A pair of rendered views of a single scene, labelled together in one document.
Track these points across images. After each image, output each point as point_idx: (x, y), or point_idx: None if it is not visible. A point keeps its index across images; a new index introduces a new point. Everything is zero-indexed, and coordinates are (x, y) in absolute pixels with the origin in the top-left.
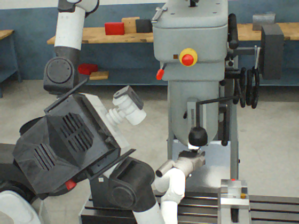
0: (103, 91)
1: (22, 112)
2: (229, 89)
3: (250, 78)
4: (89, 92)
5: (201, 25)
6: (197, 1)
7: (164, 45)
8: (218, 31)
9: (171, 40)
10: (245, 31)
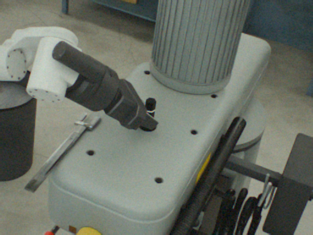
0: (126, 18)
1: (0, 19)
2: (220, 201)
3: (244, 220)
4: (106, 13)
5: (117, 210)
6: (151, 128)
7: (57, 206)
8: (145, 226)
9: (67, 206)
10: None
